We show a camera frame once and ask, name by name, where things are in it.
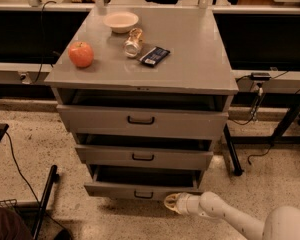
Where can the black stand leg left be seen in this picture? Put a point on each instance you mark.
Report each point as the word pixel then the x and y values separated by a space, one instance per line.
pixel 52 178

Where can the grey middle drawer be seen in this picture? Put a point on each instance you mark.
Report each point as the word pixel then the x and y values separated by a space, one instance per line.
pixel 144 157

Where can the dark blue snack bar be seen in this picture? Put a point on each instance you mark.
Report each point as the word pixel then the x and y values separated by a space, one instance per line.
pixel 154 56

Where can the grey drawer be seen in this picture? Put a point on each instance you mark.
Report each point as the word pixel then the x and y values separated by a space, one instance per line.
pixel 144 157
pixel 143 122
pixel 141 183

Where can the black table leg right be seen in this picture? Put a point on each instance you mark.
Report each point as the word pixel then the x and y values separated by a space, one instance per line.
pixel 234 158

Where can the red apple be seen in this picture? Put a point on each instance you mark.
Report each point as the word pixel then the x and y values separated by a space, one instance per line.
pixel 81 54

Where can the grey bottom drawer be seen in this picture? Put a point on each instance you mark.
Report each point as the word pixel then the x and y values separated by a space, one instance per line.
pixel 141 183

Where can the white bowl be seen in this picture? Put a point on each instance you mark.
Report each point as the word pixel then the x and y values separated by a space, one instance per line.
pixel 120 22

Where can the grey top drawer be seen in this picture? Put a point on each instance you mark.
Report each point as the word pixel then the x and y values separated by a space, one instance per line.
pixel 143 122

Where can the wire basket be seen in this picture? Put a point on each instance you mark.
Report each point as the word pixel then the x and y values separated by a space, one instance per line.
pixel 8 204

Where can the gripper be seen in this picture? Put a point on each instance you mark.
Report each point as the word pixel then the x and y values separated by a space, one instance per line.
pixel 184 204

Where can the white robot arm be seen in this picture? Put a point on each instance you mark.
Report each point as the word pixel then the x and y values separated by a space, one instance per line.
pixel 282 223

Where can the dark red object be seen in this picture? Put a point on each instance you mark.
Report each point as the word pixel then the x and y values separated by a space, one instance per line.
pixel 12 226

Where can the black power adapter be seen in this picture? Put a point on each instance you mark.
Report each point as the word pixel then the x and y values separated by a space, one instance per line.
pixel 260 76

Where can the black slanted leg right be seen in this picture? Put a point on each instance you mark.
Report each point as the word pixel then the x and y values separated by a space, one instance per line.
pixel 293 113

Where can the clear glass jar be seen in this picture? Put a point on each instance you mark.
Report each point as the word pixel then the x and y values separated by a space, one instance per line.
pixel 133 45

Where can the grey drawer cabinet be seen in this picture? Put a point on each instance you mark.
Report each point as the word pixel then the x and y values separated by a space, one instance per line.
pixel 195 76

